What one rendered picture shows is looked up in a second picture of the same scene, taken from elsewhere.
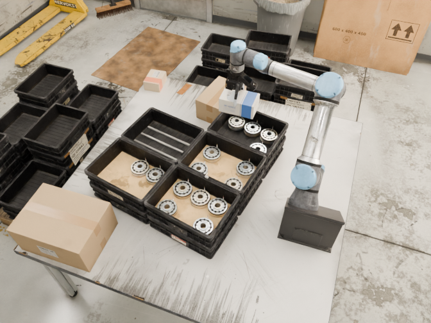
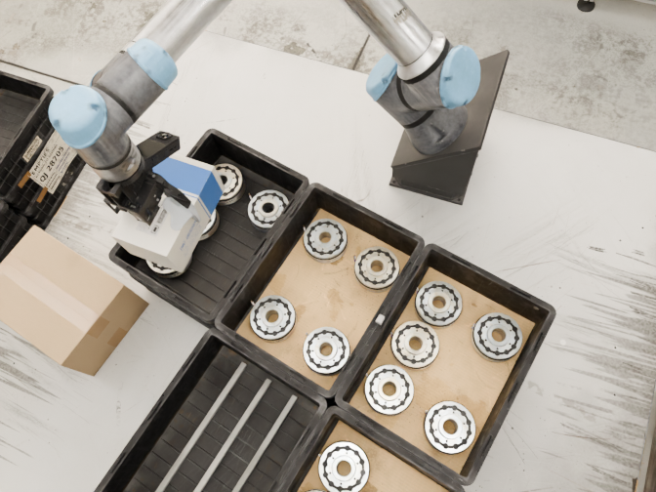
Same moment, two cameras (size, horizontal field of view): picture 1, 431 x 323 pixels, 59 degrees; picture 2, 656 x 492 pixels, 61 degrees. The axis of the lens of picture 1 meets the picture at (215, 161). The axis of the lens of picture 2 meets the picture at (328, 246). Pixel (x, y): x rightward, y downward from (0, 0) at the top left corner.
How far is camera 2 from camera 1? 1.37 m
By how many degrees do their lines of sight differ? 41
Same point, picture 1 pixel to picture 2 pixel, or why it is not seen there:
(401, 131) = (115, 20)
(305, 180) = (471, 71)
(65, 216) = not seen: outside the picture
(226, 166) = (309, 286)
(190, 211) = (448, 369)
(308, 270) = (525, 159)
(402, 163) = not seen: hidden behind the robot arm
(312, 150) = (421, 31)
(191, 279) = (575, 375)
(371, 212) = not seen: hidden behind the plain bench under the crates
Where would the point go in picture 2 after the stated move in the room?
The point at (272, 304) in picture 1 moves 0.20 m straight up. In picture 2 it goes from (600, 225) to (635, 187)
